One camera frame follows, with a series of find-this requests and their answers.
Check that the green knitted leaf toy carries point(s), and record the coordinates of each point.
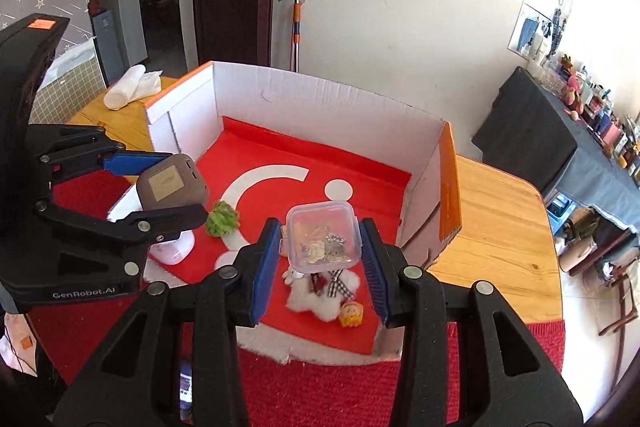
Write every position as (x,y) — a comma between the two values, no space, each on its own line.
(223,219)

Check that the clear plastic container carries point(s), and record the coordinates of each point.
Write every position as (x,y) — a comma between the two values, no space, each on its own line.
(320,232)

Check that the red knitted mat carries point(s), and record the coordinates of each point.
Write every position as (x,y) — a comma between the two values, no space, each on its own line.
(310,392)

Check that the wall mirror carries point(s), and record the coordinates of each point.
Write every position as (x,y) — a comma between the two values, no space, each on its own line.
(542,2)

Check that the white rolled cloth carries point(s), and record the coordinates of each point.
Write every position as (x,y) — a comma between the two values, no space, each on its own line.
(130,88)

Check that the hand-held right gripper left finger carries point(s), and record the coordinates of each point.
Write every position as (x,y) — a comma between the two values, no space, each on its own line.
(265,277)

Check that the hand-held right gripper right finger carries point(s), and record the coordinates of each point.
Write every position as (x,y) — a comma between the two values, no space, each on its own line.
(375,277)

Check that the brown square case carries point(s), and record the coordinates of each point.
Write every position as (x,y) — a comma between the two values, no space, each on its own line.
(172,184)

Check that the small yellow toy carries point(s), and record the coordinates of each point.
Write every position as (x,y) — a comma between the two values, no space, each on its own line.
(351,314)

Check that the table with blue cloth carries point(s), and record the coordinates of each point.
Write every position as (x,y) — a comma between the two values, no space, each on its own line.
(540,142)

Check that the cluttered side table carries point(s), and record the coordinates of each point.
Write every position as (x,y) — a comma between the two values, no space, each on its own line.
(597,107)

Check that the orange white cardboard box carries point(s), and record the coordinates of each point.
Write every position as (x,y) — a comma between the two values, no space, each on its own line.
(350,117)

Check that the white plush bunny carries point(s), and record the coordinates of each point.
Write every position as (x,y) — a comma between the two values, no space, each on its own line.
(310,302)

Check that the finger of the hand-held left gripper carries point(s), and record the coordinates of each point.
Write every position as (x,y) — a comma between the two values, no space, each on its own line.
(170,219)
(125,162)

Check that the white round device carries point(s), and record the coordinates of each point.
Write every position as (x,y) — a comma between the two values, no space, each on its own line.
(172,251)

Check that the wooden chair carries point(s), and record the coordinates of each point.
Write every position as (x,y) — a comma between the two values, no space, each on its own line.
(622,302)

